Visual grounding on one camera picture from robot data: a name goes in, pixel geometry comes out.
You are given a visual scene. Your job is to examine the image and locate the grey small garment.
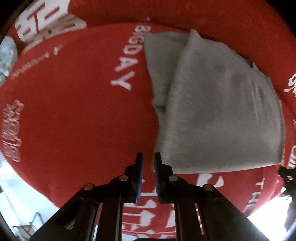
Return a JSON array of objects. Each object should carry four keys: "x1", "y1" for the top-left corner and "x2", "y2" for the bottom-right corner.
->
[{"x1": 144, "y1": 30, "x2": 285, "y2": 174}]

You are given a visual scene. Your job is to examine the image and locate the white floral cloth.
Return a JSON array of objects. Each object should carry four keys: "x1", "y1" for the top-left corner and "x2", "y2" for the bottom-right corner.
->
[{"x1": 0, "y1": 36, "x2": 18, "y2": 86}]

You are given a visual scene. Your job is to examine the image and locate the red printed bed cover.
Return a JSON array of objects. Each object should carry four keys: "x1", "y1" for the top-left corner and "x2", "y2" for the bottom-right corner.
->
[{"x1": 1, "y1": 1, "x2": 295, "y2": 240}]

